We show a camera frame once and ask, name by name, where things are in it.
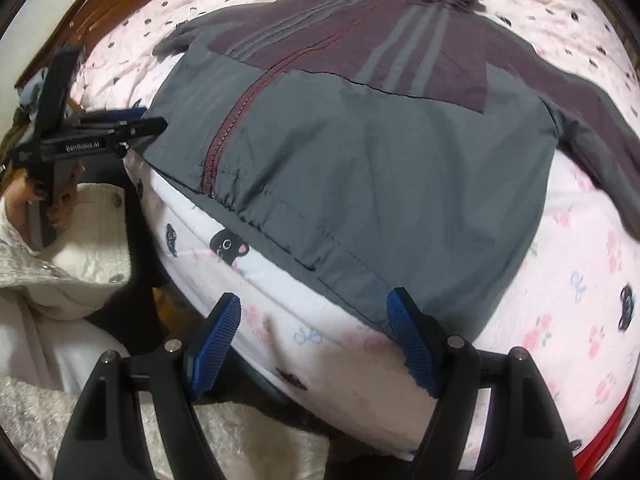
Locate dark wooden headboard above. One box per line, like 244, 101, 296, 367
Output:
15, 0, 196, 106

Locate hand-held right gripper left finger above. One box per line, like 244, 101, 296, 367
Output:
52, 291, 243, 480

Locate blue jeans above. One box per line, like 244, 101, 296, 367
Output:
17, 67, 53, 116

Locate person's left hand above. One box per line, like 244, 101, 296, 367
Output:
4, 162, 85, 231

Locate pink cat print blanket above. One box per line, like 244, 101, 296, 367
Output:
65, 0, 640, 473

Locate red cloth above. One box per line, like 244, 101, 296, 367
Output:
575, 395, 633, 480

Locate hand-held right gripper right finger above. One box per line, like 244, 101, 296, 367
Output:
385, 286, 581, 480

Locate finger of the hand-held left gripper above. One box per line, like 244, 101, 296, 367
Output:
117, 116, 170, 157
75, 106, 149, 125

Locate grey and maroon jacket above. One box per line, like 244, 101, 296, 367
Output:
142, 0, 640, 343

